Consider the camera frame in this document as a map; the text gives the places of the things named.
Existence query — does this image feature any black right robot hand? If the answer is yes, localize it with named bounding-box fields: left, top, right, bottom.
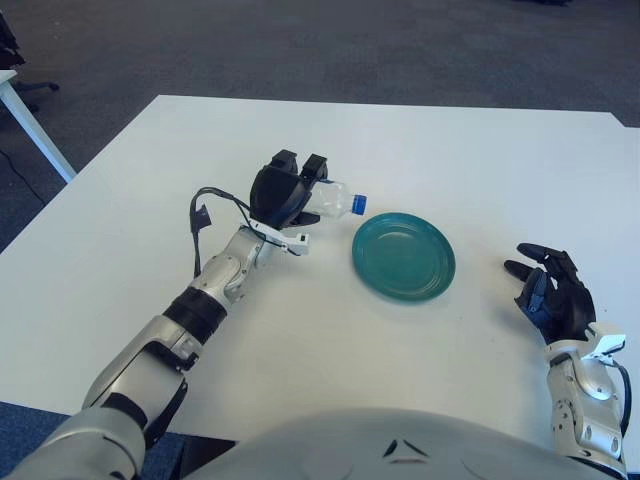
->
left=503, top=242, right=599, bottom=345

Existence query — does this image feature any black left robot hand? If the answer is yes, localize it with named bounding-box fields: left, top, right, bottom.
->
left=248, top=148, right=331, bottom=231

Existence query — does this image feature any clear plastic bottle blue cap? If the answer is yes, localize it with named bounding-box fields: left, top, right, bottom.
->
left=304, top=178, right=370, bottom=222

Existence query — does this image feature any teal round plate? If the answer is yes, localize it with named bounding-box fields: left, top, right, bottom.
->
left=351, top=211, right=457, bottom=304

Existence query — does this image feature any white side table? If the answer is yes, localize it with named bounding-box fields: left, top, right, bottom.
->
left=0, top=69, right=77, bottom=185

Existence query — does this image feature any grey robot torso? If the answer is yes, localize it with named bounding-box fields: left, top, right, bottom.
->
left=184, top=407, right=640, bottom=480

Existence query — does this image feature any black office chair base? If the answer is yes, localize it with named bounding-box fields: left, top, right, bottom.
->
left=12, top=79, right=61, bottom=114

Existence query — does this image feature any black office chair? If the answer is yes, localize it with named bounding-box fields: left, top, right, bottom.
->
left=0, top=9, right=27, bottom=71

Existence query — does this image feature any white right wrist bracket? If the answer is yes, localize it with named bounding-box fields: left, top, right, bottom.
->
left=579, top=322, right=628, bottom=364

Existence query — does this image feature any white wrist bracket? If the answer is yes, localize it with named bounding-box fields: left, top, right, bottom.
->
left=247, top=218, right=311, bottom=259
left=579, top=322, right=628, bottom=364

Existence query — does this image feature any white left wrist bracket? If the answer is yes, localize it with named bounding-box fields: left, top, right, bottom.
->
left=247, top=218, right=311, bottom=259

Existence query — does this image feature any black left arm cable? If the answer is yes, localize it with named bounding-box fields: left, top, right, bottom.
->
left=188, top=186, right=256, bottom=279

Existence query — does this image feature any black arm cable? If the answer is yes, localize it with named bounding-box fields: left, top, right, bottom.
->
left=612, top=362, right=632, bottom=436
left=188, top=186, right=256, bottom=279

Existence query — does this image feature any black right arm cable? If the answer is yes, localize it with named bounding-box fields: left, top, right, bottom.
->
left=612, top=362, right=632, bottom=436

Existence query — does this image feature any black floor cable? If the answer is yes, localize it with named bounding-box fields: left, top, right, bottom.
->
left=0, top=148, right=46, bottom=206

